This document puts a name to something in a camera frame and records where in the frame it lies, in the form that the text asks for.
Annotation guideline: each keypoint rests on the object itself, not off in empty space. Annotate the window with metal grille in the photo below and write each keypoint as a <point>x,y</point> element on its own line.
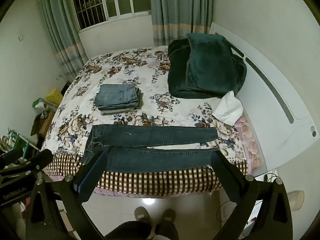
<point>105,2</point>

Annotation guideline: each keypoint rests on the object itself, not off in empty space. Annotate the white cloth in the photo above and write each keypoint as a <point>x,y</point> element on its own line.
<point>228,108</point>

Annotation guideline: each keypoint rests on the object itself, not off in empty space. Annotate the bed with floral sheet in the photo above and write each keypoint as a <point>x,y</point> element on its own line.
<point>140,65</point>

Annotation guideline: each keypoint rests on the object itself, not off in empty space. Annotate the white headboard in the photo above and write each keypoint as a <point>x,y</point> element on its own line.
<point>275,120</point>

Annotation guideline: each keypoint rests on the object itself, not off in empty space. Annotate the pink mattress pad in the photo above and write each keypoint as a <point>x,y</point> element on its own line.
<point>248,140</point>

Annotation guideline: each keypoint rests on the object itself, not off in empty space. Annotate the dark green blanket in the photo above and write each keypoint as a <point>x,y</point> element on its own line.
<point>180,75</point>

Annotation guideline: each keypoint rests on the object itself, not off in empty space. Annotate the cluttered side shelf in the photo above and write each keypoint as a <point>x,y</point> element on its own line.
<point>15,138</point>

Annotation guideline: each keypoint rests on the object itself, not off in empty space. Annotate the green and white bag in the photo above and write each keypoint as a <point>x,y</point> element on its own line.
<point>38,103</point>

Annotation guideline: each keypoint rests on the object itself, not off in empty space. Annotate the person's right leg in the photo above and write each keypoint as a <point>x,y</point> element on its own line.
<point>166,231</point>

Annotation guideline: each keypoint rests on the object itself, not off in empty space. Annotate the dark green pillow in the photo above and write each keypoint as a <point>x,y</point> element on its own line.
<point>210,62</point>

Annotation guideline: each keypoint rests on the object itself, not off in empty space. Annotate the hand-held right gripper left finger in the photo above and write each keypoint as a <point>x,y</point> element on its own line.
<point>86,182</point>

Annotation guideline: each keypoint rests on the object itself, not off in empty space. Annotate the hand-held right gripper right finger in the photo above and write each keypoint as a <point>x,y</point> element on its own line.
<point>225,177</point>

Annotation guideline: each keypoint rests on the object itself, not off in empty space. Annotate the folded grey pants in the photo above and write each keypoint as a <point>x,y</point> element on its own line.
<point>117,112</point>

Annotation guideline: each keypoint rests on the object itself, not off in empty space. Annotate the dark blue jeans pants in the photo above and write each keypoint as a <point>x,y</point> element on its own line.
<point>155,155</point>

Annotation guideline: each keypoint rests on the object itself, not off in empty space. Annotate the yellow box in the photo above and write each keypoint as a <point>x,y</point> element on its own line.
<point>53,96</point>

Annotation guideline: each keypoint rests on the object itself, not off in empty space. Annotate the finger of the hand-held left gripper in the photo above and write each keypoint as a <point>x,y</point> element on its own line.
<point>41,158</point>
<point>11,156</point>

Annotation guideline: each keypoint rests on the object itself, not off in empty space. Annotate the grey-green curtain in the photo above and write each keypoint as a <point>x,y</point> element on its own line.
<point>62,30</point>
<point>180,10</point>

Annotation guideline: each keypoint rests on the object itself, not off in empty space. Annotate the brown cardboard box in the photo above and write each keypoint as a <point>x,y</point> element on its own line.
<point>43,123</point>

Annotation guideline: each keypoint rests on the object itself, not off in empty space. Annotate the grey slipper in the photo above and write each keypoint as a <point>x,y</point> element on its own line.
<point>168,215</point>
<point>142,214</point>

